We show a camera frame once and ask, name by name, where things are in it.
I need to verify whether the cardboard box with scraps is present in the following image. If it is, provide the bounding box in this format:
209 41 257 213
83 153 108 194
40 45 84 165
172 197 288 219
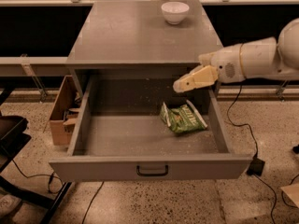
50 76 81 146

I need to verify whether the black cable left floor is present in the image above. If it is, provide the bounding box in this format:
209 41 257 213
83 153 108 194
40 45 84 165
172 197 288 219
11 158 64 194

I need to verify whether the white shoe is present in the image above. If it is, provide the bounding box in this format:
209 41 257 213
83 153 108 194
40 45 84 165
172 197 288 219
0 194 21 218

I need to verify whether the cardboard piece right floor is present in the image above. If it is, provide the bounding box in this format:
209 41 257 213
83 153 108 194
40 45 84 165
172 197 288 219
281 183 299 208

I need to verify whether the open grey top drawer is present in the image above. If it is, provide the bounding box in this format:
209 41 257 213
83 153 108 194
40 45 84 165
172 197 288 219
50 71 251 182

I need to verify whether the grey cabinet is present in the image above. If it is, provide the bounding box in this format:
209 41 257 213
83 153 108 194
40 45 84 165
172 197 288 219
66 0 222 94

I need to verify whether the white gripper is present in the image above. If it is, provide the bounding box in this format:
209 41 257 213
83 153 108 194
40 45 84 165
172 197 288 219
173 44 245 93

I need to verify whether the black cart frame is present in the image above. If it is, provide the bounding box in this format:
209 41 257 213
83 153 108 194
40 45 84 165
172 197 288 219
0 90 72 224

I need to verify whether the green jalapeno chip bag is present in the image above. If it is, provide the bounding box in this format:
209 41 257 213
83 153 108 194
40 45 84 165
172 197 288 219
160 100 207 133

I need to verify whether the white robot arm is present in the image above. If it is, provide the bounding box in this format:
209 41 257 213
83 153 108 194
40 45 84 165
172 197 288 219
173 19 299 93

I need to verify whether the black drawer handle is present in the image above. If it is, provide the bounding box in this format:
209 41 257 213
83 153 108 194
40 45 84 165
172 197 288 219
136 165 169 177

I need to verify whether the black cable under drawer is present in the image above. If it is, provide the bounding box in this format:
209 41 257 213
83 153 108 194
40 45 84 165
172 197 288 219
81 180 106 224

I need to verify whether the black power cable right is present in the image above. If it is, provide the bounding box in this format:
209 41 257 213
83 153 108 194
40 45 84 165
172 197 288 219
226 83 278 224

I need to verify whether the white ceramic bowl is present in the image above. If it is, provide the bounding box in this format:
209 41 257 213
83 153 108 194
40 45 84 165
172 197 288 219
161 2 190 24

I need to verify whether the black power adapter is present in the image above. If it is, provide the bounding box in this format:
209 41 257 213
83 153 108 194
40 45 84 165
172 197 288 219
247 158 265 176

